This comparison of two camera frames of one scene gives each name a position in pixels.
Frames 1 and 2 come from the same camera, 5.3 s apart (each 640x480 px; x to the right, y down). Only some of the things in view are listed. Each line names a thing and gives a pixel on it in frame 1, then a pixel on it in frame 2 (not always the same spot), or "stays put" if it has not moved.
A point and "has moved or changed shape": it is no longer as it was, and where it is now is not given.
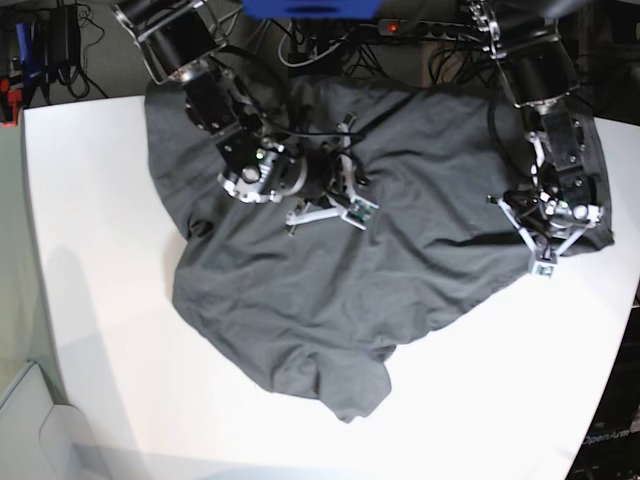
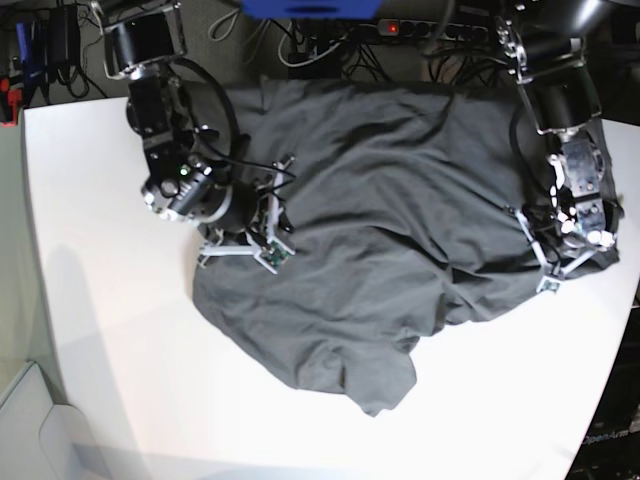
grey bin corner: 40,439 stays put
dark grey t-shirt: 315,311 has moved or changed shape
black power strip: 426,29 stays put
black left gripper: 323,159 -> 242,207
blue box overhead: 311,9 stays put
